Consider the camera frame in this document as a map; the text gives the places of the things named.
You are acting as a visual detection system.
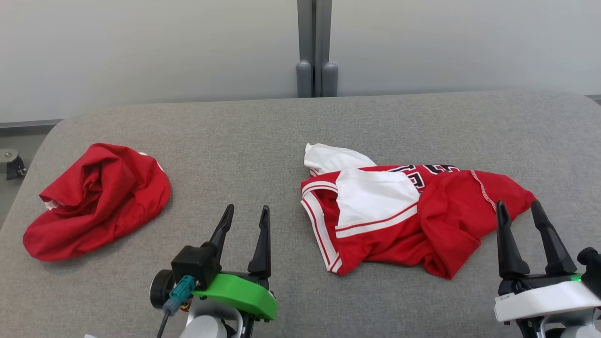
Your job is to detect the black caster wheel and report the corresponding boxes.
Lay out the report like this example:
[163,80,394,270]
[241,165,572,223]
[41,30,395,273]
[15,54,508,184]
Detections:
[0,149,27,181]

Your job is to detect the black cable with teal connector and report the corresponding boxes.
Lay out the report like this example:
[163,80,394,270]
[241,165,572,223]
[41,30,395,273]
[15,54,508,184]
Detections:
[156,275,196,338]

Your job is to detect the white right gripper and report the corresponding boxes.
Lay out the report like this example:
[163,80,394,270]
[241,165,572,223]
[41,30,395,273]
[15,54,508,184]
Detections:
[493,200,601,325]

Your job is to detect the red shorts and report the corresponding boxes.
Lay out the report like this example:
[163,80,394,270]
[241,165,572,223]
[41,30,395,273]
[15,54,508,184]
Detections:
[23,143,171,262]

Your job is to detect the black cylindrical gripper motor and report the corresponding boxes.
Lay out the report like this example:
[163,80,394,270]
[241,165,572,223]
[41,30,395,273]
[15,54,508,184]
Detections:
[150,269,176,309]

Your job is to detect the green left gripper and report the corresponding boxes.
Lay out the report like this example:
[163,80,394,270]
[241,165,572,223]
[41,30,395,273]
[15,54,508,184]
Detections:
[193,204,278,324]

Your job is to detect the red and white basketball jersey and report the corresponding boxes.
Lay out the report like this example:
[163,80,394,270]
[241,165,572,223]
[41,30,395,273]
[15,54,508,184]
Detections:
[300,143,537,280]

